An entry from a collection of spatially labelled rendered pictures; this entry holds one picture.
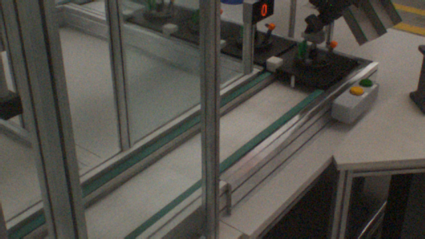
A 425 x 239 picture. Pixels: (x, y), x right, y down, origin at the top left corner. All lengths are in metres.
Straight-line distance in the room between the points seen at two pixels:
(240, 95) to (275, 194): 0.42
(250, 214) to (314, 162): 0.30
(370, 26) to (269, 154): 0.87
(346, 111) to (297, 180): 0.31
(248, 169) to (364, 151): 0.45
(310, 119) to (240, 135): 0.22
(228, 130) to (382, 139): 0.49
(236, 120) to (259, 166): 0.28
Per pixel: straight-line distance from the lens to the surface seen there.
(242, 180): 1.46
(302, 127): 1.67
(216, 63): 1.13
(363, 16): 2.24
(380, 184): 3.09
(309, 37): 1.97
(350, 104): 1.80
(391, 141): 1.84
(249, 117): 1.77
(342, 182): 1.77
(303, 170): 1.66
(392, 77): 2.24
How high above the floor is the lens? 1.84
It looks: 28 degrees down
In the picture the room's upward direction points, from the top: 1 degrees clockwise
